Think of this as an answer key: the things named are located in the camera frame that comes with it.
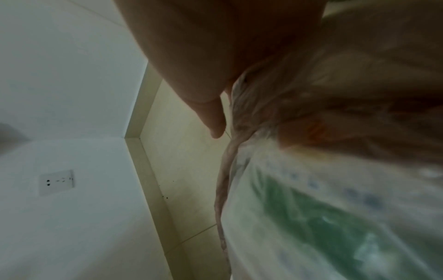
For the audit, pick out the person's right hand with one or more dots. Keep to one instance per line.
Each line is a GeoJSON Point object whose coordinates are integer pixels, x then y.
{"type": "Point", "coordinates": [214, 43]}

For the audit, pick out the white wall socket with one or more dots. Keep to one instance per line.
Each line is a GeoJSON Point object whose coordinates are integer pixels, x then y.
{"type": "Point", "coordinates": [56, 182]}

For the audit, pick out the beige skirting board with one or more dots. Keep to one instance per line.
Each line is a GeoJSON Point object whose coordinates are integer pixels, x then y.
{"type": "Point", "coordinates": [145, 153]}

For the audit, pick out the translucent plastic bag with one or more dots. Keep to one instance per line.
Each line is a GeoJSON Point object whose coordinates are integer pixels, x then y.
{"type": "Point", "coordinates": [328, 164]}

